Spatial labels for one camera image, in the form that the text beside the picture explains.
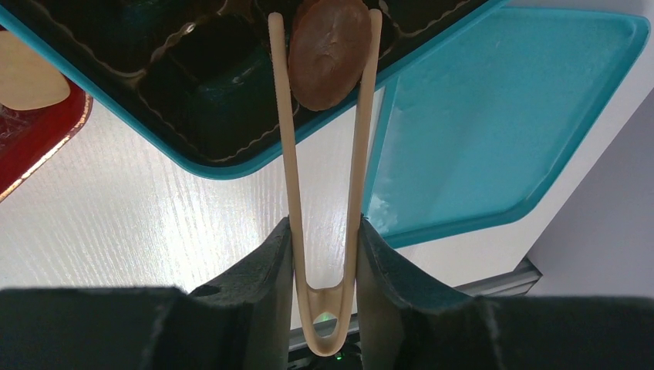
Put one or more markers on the teal box lid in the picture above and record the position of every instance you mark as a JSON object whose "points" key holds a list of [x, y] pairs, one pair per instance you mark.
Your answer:
{"points": [[476, 129]]}

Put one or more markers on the red chocolate tray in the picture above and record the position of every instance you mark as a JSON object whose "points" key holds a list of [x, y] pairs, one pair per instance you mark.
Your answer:
{"points": [[29, 138]]}

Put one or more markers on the brown oval chocolate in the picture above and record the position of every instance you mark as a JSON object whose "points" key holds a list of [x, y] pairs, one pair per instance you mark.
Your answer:
{"points": [[328, 50]]}

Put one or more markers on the teal chocolate box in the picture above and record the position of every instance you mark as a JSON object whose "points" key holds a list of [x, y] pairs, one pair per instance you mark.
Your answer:
{"points": [[195, 78]]}

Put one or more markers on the wooden tongs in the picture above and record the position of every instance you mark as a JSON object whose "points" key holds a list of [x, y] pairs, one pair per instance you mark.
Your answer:
{"points": [[324, 313]]}

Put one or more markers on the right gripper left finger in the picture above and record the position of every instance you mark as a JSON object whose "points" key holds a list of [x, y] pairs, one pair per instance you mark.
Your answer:
{"points": [[238, 320]]}

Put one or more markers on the white oval chocolate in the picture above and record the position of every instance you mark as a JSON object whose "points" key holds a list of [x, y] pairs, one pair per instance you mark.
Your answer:
{"points": [[28, 81]]}

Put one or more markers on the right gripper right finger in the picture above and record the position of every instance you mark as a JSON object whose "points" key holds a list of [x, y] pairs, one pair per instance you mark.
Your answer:
{"points": [[410, 320]]}

